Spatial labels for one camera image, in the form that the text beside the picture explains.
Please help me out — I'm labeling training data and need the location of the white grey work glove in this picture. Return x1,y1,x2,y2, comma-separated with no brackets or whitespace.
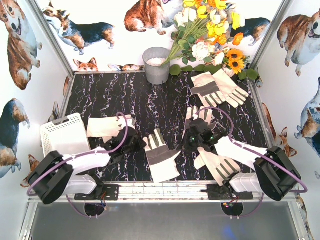
182,106,217,136

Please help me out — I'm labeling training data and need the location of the grey palm work glove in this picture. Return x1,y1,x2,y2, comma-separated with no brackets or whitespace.
143,128,181,183
190,72,226,107

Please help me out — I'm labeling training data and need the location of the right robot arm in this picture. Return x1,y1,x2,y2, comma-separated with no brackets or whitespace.
180,117,301,201

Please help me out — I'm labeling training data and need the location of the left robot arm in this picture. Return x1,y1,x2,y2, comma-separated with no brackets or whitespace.
27,127,146,205

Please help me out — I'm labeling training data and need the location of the white perforated storage basket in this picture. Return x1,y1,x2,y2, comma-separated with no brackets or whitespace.
40,113,91,156

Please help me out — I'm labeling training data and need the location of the back right white work glove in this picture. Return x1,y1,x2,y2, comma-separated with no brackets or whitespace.
212,69,249,108

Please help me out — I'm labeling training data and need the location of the grey metal bucket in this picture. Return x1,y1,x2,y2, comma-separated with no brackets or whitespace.
142,47,170,85

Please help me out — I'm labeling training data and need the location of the artificial flower bouquet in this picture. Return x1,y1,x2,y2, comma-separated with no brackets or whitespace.
161,0,258,80

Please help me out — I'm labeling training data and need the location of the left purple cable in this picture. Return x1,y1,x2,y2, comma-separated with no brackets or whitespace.
26,111,136,220

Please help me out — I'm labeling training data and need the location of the purple cable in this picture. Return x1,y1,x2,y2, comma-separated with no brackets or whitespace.
194,106,309,220
26,111,136,220

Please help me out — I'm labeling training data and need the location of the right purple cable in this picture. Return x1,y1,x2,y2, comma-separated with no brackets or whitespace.
194,106,309,220

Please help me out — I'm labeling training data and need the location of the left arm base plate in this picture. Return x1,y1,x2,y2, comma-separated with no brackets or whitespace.
74,184,120,201

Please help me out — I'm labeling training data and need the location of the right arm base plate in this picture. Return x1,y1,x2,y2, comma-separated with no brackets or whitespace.
205,184,254,201

